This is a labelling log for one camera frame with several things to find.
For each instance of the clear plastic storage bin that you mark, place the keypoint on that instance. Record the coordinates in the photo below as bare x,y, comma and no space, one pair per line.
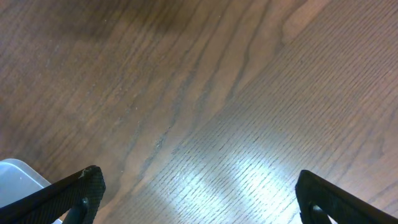
21,193

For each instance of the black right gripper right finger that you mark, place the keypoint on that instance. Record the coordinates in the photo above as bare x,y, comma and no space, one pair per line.
321,202

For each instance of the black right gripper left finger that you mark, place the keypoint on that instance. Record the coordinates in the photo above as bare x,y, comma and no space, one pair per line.
78,195

